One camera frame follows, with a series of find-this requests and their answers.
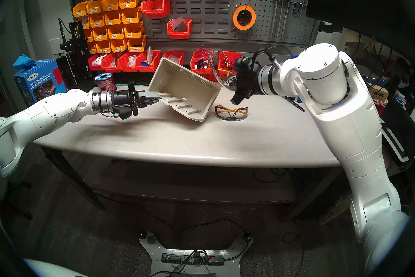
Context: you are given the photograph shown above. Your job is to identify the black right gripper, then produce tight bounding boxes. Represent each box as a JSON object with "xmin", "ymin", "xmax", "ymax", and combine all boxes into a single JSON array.
[{"xmin": 223, "ymin": 66, "xmax": 260, "ymax": 105}]

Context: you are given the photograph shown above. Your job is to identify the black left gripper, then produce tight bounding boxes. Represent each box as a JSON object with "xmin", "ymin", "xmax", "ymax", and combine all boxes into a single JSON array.
[{"xmin": 112, "ymin": 84, "xmax": 161, "ymax": 118}]

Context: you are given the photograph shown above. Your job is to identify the safety glasses orange temples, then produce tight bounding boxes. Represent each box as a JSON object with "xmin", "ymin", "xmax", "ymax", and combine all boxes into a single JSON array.
[{"xmin": 214, "ymin": 105, "xmax": 249, "ymax": 121}]

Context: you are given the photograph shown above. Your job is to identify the beige plastic storage bin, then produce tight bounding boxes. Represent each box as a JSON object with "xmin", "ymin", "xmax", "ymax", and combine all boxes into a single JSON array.
[{"xmin": 148, "ymin": 57, "xmax": 222, "ymax": 122}]

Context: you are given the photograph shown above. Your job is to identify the blue cleaning cloths box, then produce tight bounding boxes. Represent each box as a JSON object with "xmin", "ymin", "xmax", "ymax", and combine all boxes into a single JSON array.
[{"xmin": 13, "ymin": 59, "xmax": 67, "ymax": 108}]

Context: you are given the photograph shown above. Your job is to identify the small cardboard box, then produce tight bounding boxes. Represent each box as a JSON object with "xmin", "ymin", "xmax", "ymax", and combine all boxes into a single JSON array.
[{"xmin": 370, "ymin": 86, "xmax": 389, "ymax": 101}]

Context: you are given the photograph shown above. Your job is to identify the green cutting mat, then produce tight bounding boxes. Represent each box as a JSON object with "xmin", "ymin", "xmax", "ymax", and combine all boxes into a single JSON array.
[{"xmin": 115, "ymin": 72, "xmax": 154, "ymax": 88}]

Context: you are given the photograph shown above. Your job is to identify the orange-red parts bin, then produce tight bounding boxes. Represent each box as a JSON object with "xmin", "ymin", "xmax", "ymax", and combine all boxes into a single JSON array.
[
  {"xmin": 116, "ymin": 52, "xmax": 138, "ymax": 72},
  {"xmin": 218, "ymin": 51, "xmax": 242, "ymax": 80},
  {"xmin": 141, "ymin": 0, "xmax": 171, "ymax": 18},
  {"xmin": 88, "ymin": 53, "xmax": 104, "ymax": 71},
  {"xmin": 167, "ymin": 18, "xmax": 193, "ymax": 40},
  {"xmin": 136, "ymin": 50, "xmax": 161, "ymax": 72},
  {"xmin": 207, "ymin": 67, "xmax": 225, "ymax": 83},
  {"xmin": 161, "ymin": 50, "xmax": 184, "ymax": 65},
  {"xmin": 190, "ymin": 50, "xmax": 213, "ymax": 74},
  {"xmin": 101, "ymin": 52, "xmax": 121, "ymax": 72}
]

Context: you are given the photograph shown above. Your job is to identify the red spool blue label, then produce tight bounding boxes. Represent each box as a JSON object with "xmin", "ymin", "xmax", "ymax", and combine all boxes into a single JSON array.
[{"xmin": 95, "ymin": 73, "xmax": 117, "ymax": 92}]

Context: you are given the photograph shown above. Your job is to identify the orange tape roll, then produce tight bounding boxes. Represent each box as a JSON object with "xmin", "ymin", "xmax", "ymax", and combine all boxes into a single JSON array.
[{"xmin": 232, "ymin": 5, "xmax": 256, "ymax": 31}]

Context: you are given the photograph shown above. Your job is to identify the dark plastic parts bag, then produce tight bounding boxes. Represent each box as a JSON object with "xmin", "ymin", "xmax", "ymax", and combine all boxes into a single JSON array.
[{"xmin": 169, "ymin": 17, "xmax": 188, "ymax": 32}]

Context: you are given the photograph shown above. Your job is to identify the black metal stand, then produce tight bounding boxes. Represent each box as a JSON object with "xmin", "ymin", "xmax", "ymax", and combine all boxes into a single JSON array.
[{"xmin": 58, "ymin": 18, "xmax": 90, "ymax": 85}]

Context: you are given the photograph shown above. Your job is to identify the blue cleaning cloth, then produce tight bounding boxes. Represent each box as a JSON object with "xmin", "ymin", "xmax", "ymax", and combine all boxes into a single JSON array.
[{"xmin": 13, "ymin": 54, "xmax": 37, "ymax": 70}]

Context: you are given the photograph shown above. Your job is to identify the dark blue crate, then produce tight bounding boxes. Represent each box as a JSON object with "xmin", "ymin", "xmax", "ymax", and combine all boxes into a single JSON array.
[{"xmin": 365, "ymin": 75, "xmax": 389, "ymax": 87}]

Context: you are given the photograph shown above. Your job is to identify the red thread spool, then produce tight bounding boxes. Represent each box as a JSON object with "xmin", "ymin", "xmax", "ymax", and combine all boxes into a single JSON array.
[{"xmin": 373, "ymin": 98, "xmax": 388, "ymax": 117}]

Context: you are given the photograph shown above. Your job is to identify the black power strip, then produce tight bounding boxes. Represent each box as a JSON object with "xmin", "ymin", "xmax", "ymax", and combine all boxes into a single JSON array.
[{"xmin": 161, "ymin": 252, "xmax": 225, "ymax": 266}]

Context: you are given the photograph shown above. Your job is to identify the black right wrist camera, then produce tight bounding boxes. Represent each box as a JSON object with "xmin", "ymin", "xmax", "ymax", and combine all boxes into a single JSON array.
[{"xmin": 233, "ymin": 56, "xmax": 254, "ymax": 73}]

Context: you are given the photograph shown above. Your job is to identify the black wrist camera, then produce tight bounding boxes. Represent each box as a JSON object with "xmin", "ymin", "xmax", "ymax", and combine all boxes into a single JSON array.
[
  {"xmin": 113, "ymin": 107, "xmax": 134, "ymax": 120},
  {"xmin": 233, "ymin": 56, "xmax": 254, "ymax": 73}
]

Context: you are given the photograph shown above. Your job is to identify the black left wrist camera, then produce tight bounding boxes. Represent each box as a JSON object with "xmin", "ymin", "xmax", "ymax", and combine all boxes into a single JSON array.
[{"xmin": 113, "ymin": 107, "xmax": 134, "ymax": 120}]

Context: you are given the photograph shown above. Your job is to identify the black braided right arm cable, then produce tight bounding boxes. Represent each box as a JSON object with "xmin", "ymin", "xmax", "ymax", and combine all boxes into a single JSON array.
[{"xmin": 250, "ymin": 47, "xmax": 292, "ymax": 69}]

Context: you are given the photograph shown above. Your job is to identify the red wire bundle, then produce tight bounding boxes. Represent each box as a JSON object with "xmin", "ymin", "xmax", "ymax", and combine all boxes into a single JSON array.
[{"xmin": 194, "ymin": 47, "xmax": 214, "ymax": 62}]

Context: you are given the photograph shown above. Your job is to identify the black floor power cable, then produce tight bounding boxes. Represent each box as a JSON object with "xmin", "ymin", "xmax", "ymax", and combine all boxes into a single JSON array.
[{"xmin": 92, "ymin": 192, "xmax": 253, "ymax": 262}]

